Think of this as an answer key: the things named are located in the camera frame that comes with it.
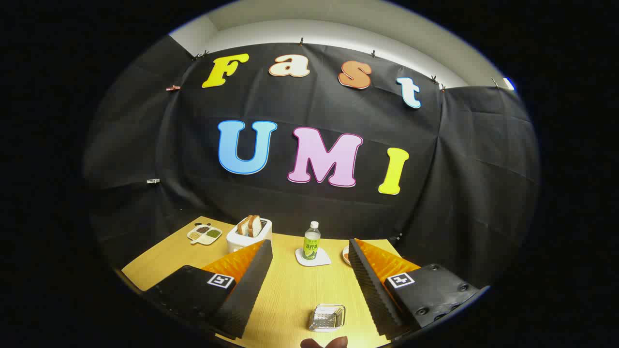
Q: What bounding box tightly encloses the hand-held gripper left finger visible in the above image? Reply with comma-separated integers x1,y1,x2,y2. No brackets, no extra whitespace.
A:
144,239,274,340

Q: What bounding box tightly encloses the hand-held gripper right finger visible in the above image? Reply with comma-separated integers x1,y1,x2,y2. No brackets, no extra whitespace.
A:
348,238,491,340

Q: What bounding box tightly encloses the white toaster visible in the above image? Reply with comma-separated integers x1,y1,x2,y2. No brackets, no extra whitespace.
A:
226,217,273,253

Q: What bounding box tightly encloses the white coaster tray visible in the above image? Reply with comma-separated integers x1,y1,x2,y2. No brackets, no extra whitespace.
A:
295,247,332,267

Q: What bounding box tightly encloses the white divided condiment dish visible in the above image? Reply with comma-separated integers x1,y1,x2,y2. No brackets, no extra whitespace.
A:
187,223,223,246

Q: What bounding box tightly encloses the green label drink bottle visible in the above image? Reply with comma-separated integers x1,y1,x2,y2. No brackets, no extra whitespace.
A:
303,221,322,261

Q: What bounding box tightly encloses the black backdrop cloth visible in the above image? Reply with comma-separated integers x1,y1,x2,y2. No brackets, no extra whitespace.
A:
82,34,540,290

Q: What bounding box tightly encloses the metal wire cutlery basket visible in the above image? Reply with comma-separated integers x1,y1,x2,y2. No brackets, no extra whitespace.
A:
309,304,347,333

